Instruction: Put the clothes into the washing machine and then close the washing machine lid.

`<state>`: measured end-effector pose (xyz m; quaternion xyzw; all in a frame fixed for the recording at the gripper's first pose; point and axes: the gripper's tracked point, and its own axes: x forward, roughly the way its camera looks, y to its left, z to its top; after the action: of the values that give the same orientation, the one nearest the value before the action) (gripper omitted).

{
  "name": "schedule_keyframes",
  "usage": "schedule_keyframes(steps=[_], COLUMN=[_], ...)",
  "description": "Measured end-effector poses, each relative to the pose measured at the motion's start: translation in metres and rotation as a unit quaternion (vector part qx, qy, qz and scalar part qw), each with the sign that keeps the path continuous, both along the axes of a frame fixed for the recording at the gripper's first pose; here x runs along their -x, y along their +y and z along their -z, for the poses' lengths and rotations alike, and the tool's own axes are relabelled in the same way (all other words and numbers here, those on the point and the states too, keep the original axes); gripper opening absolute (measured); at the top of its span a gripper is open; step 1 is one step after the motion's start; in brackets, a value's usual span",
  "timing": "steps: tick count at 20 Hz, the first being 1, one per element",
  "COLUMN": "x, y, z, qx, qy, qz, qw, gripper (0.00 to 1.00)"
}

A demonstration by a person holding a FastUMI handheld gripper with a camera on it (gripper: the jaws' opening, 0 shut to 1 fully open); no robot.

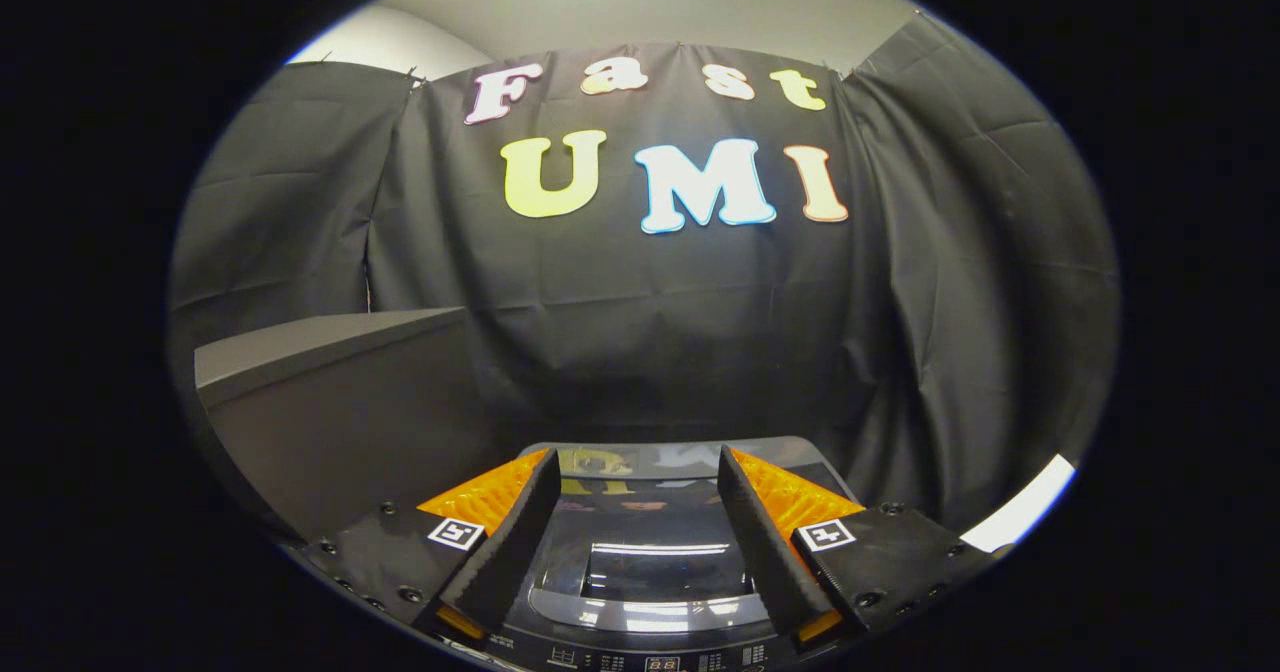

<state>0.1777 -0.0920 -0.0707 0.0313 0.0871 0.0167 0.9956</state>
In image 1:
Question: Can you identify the dark grey washing machine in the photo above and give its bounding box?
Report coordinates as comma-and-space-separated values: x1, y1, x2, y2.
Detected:
470, 437, 861, 672

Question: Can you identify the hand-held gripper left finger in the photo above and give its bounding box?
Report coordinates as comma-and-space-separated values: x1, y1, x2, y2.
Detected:
300, 449, 561, 651

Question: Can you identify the dark glass washing machine lid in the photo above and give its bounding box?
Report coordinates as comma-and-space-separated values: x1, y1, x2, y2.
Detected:
520, 439, 831, 633

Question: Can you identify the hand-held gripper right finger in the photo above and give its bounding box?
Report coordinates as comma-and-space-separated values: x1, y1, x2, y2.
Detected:
717, 445, 1013, 653

